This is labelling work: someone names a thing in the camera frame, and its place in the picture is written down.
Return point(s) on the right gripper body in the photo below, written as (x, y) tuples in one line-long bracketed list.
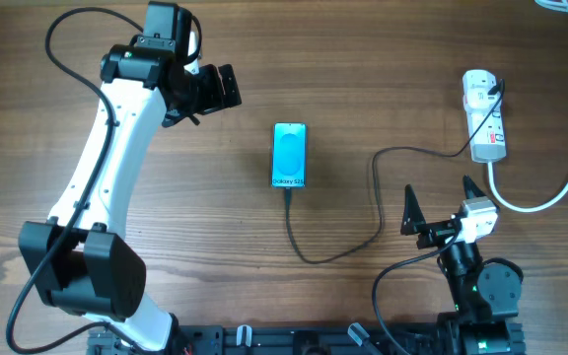
[(436, 234)]

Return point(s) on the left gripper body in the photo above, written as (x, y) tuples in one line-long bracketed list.
[(201, 94)]

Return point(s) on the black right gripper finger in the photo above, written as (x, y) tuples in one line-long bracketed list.
[(470, 188), (413, 220)]

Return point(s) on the blue-screen Galaxy smartphone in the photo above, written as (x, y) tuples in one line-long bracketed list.
[(289, 155)]

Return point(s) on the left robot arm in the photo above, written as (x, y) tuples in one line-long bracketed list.
[(78, 259)]

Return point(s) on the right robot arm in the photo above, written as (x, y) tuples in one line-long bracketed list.
[(486, 293)]

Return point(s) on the white charger plug adapter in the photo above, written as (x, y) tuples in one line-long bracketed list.
[(481, 99)]

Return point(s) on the white power strip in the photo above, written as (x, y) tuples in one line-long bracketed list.
[(485, 130)]

